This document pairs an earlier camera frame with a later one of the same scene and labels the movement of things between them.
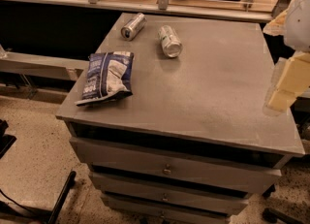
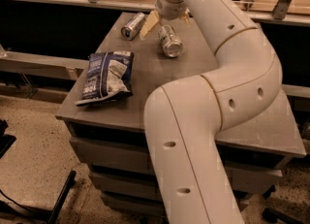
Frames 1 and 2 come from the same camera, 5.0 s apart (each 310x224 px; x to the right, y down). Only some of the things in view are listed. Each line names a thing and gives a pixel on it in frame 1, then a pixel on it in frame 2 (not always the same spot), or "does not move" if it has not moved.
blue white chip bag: [108, 77] does not move
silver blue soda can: [134, 26] does not move
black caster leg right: [272, 216] does not move
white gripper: [298, 24] → [171, 13]
